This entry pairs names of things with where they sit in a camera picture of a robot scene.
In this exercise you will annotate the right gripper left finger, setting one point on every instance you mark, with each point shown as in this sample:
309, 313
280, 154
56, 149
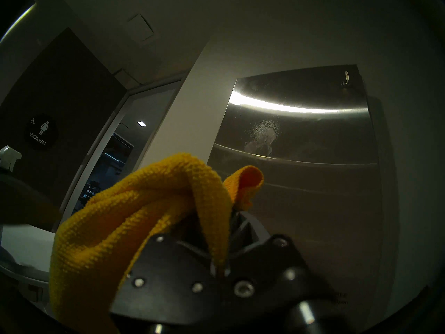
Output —
174, 277

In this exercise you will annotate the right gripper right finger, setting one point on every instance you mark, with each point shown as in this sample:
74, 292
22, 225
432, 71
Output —
264, 270

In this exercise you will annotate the yellow microfiber cloth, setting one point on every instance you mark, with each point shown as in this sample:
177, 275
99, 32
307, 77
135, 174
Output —
121, 211

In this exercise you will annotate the white foam smear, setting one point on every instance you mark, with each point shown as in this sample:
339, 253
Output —
266, 136

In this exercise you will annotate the tall glass sidelight window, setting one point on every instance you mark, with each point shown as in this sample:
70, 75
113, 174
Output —
114, 156

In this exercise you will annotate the round black women restroom sign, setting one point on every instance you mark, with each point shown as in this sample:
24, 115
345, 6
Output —
41, 131

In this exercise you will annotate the dispenser key lock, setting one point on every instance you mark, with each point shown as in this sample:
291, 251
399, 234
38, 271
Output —
345, 77

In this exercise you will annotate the dark restroom door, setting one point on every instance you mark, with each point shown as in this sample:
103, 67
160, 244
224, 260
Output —
69, 93

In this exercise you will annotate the stainless steel wall dispenser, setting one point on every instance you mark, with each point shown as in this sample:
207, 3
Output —
313, 197

